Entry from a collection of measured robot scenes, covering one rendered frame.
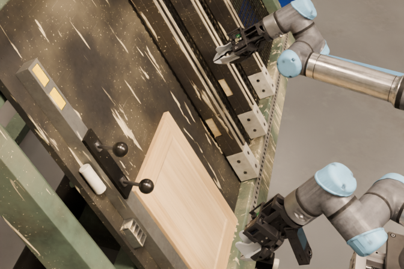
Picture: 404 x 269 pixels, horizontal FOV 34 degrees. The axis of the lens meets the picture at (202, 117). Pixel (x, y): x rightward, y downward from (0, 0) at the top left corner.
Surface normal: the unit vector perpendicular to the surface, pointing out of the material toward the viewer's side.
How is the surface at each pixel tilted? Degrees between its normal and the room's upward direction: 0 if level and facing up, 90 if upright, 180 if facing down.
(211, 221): 54
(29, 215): 90
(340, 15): 0
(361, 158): 0
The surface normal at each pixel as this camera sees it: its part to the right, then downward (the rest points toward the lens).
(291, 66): -0.51, 0.47
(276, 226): -0.27, 0.56
